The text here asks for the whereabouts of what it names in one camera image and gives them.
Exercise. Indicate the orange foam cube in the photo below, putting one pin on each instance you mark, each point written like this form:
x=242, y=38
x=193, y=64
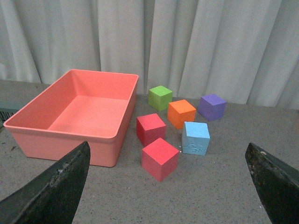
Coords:
x=179, y=112

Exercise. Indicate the bright red foam cube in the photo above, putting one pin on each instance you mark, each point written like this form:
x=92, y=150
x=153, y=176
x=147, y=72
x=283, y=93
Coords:
x=159, y=159

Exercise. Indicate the dark red foam cube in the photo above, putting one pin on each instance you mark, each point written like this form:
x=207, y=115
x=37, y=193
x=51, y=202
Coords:
x=150, y=128

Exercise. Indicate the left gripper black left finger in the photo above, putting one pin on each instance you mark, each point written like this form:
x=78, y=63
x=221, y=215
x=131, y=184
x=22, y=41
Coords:
x=53, y=196

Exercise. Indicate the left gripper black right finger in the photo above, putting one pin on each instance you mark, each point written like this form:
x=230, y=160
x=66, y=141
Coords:
x=276, y=183

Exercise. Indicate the white pleated curtain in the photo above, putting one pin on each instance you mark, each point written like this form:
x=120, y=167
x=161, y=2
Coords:
x=245, y=51

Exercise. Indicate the scuffed light blue foam cube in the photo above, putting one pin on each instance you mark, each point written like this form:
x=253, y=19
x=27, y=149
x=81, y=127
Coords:
x=195, y=138

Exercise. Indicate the purple foam cube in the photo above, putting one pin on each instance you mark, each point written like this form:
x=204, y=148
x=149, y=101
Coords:
x=211, y=107

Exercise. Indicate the salmon pink plastic bin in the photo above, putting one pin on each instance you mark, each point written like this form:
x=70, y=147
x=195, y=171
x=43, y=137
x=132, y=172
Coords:
x=80, y=106

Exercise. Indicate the green foam cube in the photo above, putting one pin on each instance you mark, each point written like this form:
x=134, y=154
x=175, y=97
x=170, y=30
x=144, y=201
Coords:
x=159, y=97

